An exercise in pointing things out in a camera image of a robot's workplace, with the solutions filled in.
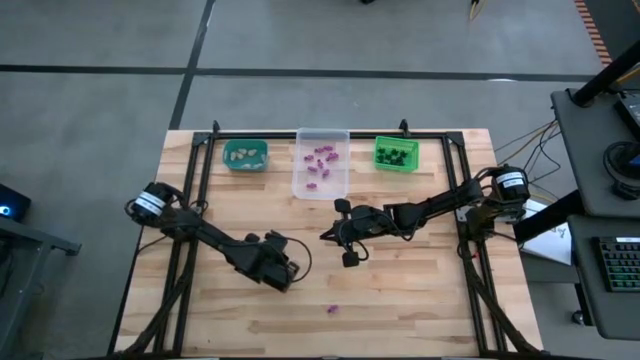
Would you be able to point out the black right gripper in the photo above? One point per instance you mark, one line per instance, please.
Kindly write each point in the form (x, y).
(365, 222)

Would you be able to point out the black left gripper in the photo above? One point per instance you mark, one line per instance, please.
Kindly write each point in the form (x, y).
(277, 260)

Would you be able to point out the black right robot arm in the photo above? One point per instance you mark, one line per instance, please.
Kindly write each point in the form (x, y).
(440, 202)

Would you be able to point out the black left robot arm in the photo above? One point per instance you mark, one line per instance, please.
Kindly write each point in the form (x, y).
(210, 235)

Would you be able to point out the clear plastic bin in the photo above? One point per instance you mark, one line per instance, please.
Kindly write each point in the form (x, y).
(335, 191)

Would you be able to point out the teal plastic bin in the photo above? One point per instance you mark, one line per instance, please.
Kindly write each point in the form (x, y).
(227, 162)

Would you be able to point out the green plastic basket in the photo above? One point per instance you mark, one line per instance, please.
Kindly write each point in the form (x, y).
(412, 147)

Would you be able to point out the white paper sheet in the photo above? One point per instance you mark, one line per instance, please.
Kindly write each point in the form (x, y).
(550, 247)

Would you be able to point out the grey metal stand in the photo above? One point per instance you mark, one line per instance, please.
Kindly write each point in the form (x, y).
(40, 239)

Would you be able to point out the black caster wheel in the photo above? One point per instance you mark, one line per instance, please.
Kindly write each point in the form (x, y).
(578, 317)

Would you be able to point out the grey desk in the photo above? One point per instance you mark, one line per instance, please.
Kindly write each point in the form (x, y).
(590, 300)
(580, 150)

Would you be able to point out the wooden stick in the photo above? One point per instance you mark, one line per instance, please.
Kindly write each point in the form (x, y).
(474, 9)

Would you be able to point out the black box with blue light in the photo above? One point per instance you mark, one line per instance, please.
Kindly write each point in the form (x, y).
(12, 202)

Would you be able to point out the black backlit keyboard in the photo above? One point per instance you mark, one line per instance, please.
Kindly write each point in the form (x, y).
(620, 265)

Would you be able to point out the black round device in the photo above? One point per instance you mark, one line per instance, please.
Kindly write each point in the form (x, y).
(620, 170)

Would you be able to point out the black diagonal pole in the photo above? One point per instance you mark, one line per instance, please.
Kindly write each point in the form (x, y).
(605, 75)

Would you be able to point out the black flat device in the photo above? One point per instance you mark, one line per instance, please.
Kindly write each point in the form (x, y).
(631, 112)

